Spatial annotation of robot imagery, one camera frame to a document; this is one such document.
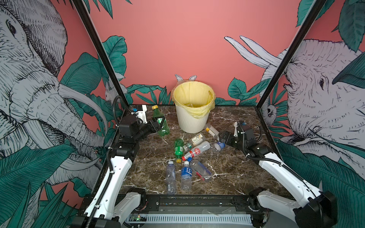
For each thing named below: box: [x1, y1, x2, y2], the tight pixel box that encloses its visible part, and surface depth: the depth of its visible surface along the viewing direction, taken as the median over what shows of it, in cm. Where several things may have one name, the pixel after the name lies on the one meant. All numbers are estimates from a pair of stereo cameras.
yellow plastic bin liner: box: [172, 80, 216, 119], surface depth 97 cm
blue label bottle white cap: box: [181, 160, 193, 192], surface depth 83 cm
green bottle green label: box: [173, 138, 184, 164], surface depth 91 cm
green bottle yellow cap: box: [151, 104, 171, 137], surface depth 70 cm
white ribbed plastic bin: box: [175, 104, 210, 133], surface depth 95 cm
